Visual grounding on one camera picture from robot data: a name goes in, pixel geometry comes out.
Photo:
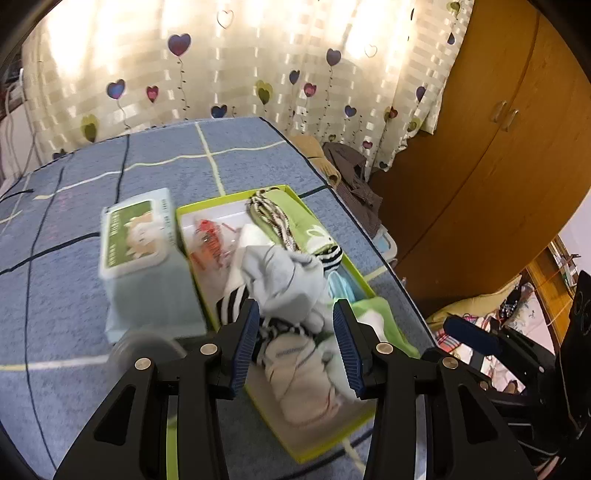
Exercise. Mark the green-edged white cardboard box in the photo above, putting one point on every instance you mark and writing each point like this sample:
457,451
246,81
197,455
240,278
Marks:
314,443

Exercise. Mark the clear plastic jar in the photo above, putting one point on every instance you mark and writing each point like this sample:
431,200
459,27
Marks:
143,348

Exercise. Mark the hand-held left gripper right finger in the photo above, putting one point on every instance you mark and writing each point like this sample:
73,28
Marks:
348,350

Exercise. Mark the wooden wardrobe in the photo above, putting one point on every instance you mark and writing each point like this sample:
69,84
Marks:
485,161

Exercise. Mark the heart print curtain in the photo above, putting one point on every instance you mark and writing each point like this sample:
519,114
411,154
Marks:
231,60

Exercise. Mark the blue plaid bedspread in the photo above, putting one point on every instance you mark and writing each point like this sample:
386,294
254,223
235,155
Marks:
69,230

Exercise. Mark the wet wipes pack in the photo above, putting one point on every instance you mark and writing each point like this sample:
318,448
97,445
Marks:
143,258

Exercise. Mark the white cloth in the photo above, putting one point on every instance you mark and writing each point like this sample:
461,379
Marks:
249,244

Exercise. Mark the brown clothing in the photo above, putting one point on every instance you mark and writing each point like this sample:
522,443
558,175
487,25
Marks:
353,184

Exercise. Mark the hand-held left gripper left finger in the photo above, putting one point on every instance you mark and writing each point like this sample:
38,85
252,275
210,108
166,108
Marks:
244,341

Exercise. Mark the yellow pillow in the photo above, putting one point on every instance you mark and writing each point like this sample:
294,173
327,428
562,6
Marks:
475,304

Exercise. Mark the green rabbit towel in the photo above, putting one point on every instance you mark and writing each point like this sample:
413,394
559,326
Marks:
300,221

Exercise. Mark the tan cloth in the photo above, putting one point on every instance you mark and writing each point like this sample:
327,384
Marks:
309,147

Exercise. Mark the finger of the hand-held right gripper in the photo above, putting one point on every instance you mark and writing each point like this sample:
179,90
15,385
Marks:
466,369
471,334

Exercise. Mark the clear bag with orange print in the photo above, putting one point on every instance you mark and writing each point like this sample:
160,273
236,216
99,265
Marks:
207,240

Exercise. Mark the blue face mask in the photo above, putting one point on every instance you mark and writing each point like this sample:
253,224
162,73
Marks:
341,286

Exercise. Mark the black white striped sock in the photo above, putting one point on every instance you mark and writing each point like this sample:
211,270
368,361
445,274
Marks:
231,304
332,258

